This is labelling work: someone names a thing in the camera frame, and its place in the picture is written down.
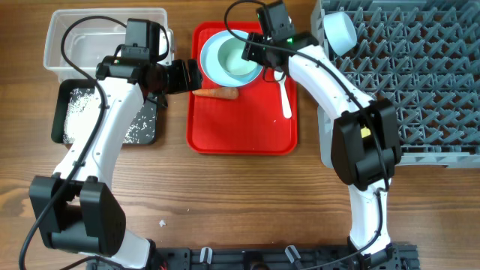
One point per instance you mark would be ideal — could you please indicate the light blue plate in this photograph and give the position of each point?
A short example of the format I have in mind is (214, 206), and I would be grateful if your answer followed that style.
(212, 69)

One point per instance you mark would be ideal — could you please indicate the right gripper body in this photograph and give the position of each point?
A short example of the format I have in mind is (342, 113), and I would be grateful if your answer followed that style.
(266, 63)

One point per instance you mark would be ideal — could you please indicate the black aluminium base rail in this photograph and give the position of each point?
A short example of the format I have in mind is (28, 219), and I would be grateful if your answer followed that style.
(258, 258)

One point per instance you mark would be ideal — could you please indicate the light blue bowl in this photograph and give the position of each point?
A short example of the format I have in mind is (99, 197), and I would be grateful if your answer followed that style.
(340, 32)

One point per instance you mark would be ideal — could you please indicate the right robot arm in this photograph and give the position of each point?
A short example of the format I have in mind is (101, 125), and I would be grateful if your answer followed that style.
(365, 145)

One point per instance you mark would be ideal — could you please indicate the black plastic tray bin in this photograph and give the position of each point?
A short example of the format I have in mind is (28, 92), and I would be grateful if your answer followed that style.
(65, 89)

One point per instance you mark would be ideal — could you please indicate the clear plastic bin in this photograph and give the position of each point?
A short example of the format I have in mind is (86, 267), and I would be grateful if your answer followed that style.
(89, 42)

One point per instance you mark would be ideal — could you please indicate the orange carrot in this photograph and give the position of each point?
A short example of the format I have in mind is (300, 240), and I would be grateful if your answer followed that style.
(227, 93)

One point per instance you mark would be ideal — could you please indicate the white plastic spoon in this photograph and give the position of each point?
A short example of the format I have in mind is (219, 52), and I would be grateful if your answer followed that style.
(280, 78)

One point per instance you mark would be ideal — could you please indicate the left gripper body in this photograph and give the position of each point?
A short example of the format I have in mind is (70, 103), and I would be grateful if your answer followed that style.
(175, 77)

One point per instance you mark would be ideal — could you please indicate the red serving tray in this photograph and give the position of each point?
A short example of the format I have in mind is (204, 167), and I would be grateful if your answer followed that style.
(251, 124)

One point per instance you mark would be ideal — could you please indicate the grey dishwasher rack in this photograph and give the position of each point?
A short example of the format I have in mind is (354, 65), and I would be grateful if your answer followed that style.
(424, 57)

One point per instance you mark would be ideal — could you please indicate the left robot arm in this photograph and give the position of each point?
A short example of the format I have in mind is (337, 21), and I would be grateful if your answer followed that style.
(74, 207)

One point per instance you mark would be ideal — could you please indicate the mint green bowl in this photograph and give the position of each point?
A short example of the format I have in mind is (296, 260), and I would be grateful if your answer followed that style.
(230, 58)

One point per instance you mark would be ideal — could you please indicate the rice grains pile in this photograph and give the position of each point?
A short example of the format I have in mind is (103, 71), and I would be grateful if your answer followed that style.
(81, 116)

